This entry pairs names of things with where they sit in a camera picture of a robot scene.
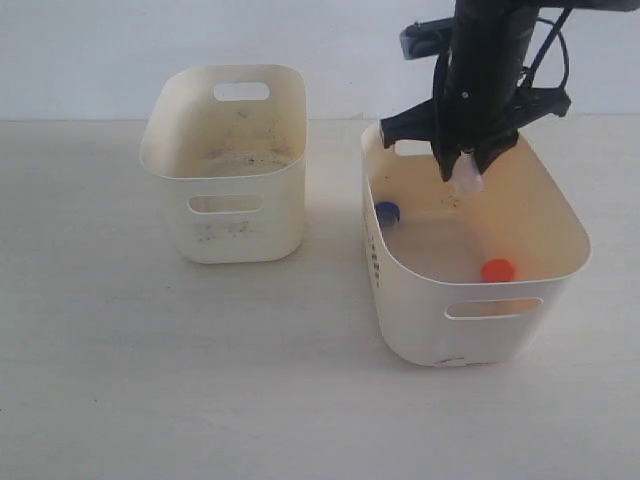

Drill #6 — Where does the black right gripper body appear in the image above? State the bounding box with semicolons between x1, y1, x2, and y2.
380;1;572;150

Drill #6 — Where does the orange cap tube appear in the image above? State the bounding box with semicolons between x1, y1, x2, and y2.
451;152;484;196
480;258;516;283

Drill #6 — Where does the blue cap tube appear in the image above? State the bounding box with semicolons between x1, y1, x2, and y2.
374;201;401;235

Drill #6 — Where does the orange cap tube front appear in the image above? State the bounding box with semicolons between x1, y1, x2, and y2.
480;258;516;283

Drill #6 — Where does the cream plastic bin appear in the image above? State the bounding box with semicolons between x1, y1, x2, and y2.
361;124;591;367
139;64;308;264

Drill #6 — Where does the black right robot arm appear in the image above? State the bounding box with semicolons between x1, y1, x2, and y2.
380;1;639;182

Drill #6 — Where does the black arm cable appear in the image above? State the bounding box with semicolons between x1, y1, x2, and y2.
519;7;572;91

